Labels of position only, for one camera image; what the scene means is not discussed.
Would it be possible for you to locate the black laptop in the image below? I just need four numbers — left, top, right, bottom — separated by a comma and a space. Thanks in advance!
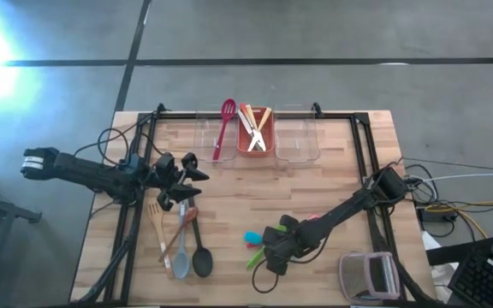
447, 187, 493, 308

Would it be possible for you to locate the black plastic spoon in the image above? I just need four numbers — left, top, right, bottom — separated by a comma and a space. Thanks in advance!
188, 196, 214, 278

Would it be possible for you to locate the brown wooden spoon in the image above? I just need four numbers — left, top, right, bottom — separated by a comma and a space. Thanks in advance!
157, 206, 199, 264

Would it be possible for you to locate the red slotted spoon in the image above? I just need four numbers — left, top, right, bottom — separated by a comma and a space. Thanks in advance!
211, 98, 238, 163

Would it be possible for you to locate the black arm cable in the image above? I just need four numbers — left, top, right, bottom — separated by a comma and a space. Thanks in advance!
251, 237, 330, 294
73, 109, 164, 172

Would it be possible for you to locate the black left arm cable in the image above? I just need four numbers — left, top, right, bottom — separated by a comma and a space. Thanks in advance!
73, 109, 164, 172

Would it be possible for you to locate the black power adapter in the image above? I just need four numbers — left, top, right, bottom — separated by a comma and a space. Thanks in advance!
417, 206, 458, 224

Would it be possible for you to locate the cream handled knife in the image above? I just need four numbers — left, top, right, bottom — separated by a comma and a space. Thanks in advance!
246, 106, 273, 152
236, 109, 261, 142
245, 104, 264, 151

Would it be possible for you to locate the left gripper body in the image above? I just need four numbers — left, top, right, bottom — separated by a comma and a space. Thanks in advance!
154, 151, 199, 213

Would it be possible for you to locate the clear plastic bin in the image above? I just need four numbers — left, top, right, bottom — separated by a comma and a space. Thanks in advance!
193, 104, 239, 166
271, 102, 321, 164

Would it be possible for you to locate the pile of coloured knives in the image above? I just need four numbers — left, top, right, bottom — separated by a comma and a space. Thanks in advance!
239, 102, 268, 151

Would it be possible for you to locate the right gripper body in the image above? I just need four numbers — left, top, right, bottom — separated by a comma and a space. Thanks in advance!
262, 212, 312, 277

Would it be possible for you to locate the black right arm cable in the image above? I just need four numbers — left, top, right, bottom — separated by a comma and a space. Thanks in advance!
251, 237, 330, 294

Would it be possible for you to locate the white cable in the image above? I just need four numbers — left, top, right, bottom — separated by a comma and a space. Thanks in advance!
408, 172, 493, 185

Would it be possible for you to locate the black aluminium table frame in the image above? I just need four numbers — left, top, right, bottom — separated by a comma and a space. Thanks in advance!
70, 110, 438, 307

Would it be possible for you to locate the yellow cable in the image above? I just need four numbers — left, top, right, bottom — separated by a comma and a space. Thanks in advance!
425, 199, 493, 240

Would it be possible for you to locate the orange plastic bin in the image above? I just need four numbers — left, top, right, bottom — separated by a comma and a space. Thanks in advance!
235, 106, 276, 158

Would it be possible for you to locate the green silicone spatula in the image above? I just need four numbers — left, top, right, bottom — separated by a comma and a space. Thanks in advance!
246, 224, 288, 270

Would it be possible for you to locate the grey silicone spoon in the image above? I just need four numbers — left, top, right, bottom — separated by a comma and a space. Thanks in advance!
172, 200, 191, 280

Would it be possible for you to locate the wooden slotted spatula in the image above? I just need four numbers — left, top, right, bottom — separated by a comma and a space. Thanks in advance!
146, 200, 174, 277

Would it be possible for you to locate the grey tray device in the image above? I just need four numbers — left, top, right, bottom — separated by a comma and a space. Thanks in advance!
338, 251, 401, 303

